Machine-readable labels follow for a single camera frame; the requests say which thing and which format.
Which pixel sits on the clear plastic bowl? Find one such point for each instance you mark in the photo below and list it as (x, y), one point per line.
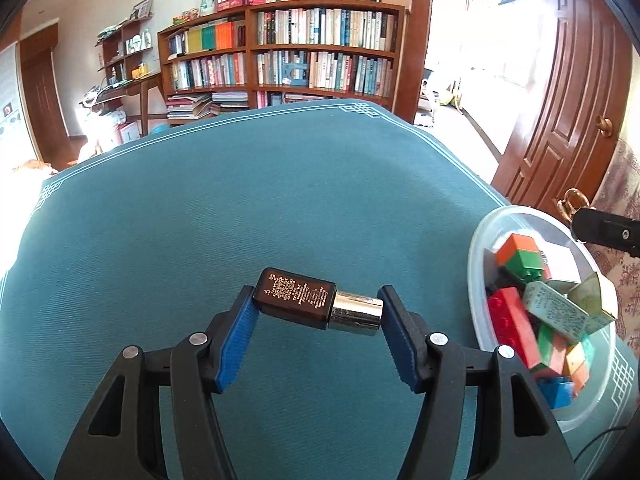
(510, 228)

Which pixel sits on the brown wooden door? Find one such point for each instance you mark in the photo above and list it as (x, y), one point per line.
(568, 133)

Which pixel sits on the pink green toy brick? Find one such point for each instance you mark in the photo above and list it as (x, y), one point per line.
(552, 348)

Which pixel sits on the yellow orange toy brick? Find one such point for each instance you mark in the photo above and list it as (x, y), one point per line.
(576, 368)

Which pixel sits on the brown cosmetic bottle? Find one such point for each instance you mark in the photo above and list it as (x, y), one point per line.
(316, 303)

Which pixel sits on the large wooden bookshelf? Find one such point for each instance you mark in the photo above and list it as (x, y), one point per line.
(281, 52)

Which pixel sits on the white sliding wardrobe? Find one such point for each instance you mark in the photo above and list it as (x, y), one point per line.
(16, 144)

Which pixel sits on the white red medicine box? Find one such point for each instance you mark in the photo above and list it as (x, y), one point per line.
(560, 269)

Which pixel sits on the blue toy brick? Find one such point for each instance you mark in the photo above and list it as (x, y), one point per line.
(558, 392)

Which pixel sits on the red toy brick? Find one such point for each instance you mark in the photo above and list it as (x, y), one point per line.
(512, 327)

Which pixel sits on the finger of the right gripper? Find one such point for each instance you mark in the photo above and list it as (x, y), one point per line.
(607, 230)

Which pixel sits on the light blue small box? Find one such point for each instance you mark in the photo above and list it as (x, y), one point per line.
(554, 309)

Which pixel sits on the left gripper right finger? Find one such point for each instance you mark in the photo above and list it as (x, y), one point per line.
(432, 366)

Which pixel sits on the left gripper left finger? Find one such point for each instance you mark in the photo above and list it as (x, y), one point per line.
(202, 365)

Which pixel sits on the small wooden shelf desk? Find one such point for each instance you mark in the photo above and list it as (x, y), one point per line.
(122, 49)

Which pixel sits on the teal table mat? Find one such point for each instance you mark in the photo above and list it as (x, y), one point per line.
(110, 264)

